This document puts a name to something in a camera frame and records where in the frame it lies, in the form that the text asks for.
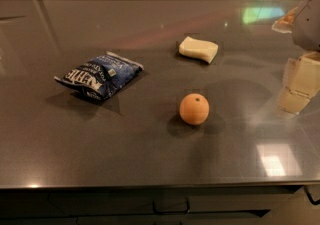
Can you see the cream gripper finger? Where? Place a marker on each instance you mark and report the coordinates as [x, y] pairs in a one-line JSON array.
[[301, 82], [285, 23]]

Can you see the orange fruit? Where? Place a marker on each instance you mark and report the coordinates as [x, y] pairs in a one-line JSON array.
[[194, 109]]

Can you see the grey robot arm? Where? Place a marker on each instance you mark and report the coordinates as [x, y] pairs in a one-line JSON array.
[[306, 29]]

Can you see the yellow sponge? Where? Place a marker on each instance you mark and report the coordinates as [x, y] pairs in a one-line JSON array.
[[198, 49]]

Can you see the blue chip bag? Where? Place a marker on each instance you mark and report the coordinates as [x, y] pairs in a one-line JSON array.
[[101, 77]]

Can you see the black drawer handle right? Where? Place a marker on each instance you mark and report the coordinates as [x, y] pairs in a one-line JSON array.
[[310, 198]]

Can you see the black drawer handle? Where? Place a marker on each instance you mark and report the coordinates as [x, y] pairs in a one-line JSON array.
[[178, 206], [310, 198]]

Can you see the black drawer handle centre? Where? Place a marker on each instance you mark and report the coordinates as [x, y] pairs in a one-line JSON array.
[[178, 206]]

